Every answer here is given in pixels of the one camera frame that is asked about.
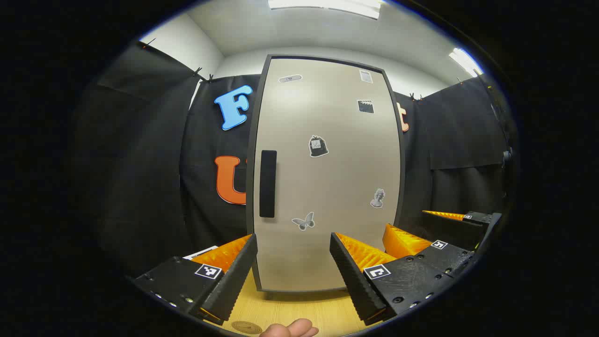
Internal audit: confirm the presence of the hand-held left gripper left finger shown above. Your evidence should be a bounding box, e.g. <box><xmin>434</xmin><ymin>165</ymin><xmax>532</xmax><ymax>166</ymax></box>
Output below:
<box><xmin>132</xmin><ymin>233</ymin><xmax>259</xmax><ymax>324</ymax></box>

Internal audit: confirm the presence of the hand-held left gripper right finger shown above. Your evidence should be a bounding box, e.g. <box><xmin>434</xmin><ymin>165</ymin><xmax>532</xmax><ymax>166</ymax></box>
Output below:
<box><xmin>329</xmin><ymin>232</ymin><xmax>454</xmax><ymax>326</ymax></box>

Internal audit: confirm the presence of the round brown coaster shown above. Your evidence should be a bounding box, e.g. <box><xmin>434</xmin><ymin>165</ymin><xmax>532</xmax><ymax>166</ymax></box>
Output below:
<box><xmin>232</xmin><ymin>321</ymin><xmax>263</xmax><ymax>336</ymax></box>

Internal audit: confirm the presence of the dark grey cabinet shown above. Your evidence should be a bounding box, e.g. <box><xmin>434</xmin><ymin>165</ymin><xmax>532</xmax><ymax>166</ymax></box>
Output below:
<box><xmin>246</xmin><ymin>53</ymin><xmax>408</xmax><ymax>300</ymax></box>

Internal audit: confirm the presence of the grey cabinet door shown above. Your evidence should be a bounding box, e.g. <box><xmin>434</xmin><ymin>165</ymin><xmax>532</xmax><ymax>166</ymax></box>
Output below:
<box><xmin>254</xmin><ymin>56</ymin><xmax>404</xmax><ymax>292</ymax></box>

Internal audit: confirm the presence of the white printed leaflet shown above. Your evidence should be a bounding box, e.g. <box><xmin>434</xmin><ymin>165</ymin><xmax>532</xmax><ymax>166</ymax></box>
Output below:
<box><xmin>183</xmin><ymin>245</ymin><xmax>219</xmax><ymax>261</ymax></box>

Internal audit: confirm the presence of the black backdrop cloth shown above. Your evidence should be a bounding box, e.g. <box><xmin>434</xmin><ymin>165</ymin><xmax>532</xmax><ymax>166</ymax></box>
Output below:
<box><xmin>70</xmin><ymin>40</ymin><xmax>513</xmax><ymax>281</ymax></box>

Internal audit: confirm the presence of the long ceiling light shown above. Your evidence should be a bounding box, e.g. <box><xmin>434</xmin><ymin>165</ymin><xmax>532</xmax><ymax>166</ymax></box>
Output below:
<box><xmin>448</xmin><ymin>47</ymin><xmax>483</xmax><ymax>77</ymax></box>
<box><xmin>268</xmin><ymin>0</ymin><xmax>381</xmax><ymax>20</ymax></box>

